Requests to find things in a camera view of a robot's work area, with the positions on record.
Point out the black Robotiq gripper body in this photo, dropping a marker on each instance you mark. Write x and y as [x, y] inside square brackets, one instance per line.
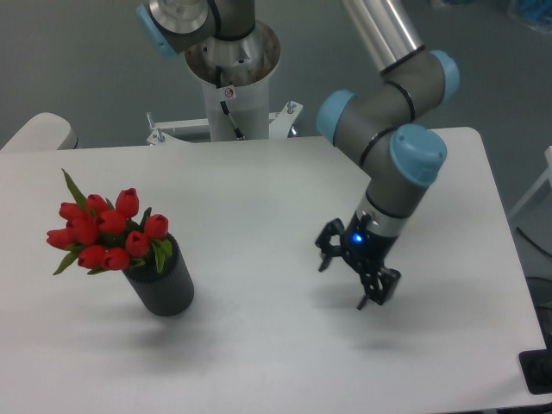
[364, 250]

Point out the white chair armrest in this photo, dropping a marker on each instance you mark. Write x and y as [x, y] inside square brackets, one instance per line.
[44, 132]

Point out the blue clear plastic bag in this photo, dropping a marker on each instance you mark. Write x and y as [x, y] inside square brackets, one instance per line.
[533, 14]

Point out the dark grey ribbed vase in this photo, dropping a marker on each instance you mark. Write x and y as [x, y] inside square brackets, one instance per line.
[168, 293]

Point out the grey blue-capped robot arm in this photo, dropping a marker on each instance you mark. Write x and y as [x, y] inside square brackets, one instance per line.
[379, 132]

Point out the white side table frame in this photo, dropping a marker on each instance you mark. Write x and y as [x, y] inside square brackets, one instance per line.
[536, 192]

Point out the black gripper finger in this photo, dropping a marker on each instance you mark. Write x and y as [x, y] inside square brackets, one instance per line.
[329, 242]
[379, 285]

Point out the black device at table edge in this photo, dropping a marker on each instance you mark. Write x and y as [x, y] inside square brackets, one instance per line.
[536, 367]

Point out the red tulip bouquet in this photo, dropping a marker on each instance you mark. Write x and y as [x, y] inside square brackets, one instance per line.
[101, 235]

